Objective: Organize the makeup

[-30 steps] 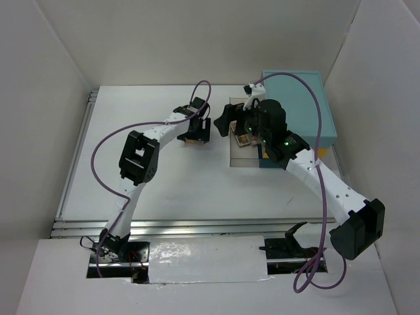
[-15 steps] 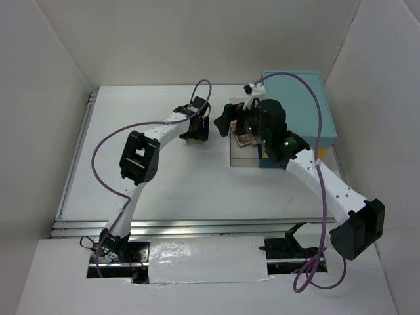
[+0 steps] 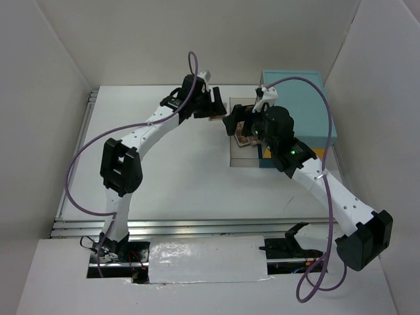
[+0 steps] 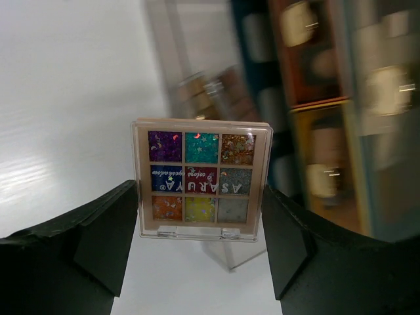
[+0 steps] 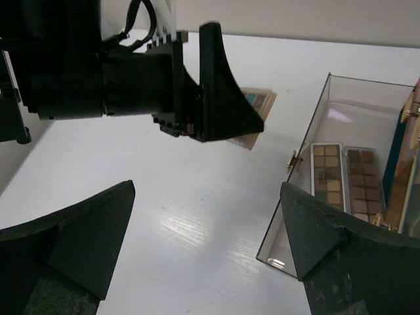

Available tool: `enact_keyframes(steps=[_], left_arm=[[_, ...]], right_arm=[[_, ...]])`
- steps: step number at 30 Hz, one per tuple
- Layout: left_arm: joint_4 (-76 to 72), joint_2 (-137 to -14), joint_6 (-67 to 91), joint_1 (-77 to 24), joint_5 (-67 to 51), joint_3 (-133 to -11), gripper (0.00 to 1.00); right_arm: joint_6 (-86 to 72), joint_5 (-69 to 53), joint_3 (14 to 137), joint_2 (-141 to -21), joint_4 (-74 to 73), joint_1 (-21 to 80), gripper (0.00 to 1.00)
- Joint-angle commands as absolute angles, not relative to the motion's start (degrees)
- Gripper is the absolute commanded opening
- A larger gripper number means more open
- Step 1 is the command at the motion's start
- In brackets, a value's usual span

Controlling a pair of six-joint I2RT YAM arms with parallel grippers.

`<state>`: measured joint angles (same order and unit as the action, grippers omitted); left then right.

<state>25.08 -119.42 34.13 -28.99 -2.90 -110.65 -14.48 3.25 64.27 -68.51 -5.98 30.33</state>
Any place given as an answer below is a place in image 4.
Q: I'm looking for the colourful small eyeshadow palette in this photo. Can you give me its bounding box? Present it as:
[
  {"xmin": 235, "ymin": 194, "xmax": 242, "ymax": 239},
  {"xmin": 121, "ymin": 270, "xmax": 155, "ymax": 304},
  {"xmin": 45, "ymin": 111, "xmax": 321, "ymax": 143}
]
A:
[{"xmin": 131, "ymin": 118, "xmax": 273, "ymax": 242}]

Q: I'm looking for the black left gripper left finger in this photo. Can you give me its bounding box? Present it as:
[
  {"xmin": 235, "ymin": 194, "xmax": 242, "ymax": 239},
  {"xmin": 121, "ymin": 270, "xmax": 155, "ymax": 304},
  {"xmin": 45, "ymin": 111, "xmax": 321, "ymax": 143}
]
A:
[{"xmin": 1, "ymin": 180, "xmax": 137, "ymax": 314}]

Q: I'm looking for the clear lowest wide drawer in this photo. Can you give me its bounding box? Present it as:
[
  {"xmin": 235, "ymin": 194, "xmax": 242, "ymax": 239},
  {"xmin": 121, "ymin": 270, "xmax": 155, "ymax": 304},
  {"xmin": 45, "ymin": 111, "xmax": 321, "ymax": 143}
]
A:
[{"xmin": 145, "ymin": 1, "xmax": 265, "ymax": 271}]

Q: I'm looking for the teal yellow drawer cabinet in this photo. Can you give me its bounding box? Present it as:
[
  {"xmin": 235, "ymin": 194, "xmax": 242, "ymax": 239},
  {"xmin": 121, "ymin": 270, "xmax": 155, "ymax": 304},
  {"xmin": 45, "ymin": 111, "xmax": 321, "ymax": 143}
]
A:
[{"xmin": 230, "ymin": 1, "xmax": 419, "ymax": 242}]

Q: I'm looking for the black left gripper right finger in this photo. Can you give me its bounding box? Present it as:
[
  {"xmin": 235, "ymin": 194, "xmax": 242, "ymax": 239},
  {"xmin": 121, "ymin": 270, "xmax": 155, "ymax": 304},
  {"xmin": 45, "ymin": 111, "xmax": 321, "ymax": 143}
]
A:
[{"xmin": 262, "ymin": 187, "xmax": 419, "ymax": 314}]

